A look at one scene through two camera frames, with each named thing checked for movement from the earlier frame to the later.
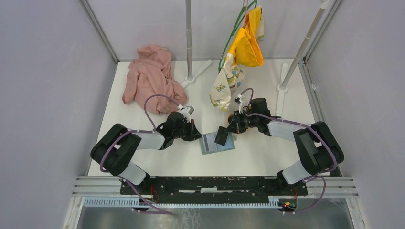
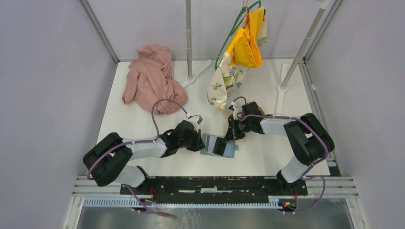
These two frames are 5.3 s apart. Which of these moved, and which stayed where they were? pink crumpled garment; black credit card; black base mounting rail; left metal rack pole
Moved: black credit card
Stayed: pink crumpled garment; black base mounting rail; left metal rack pole
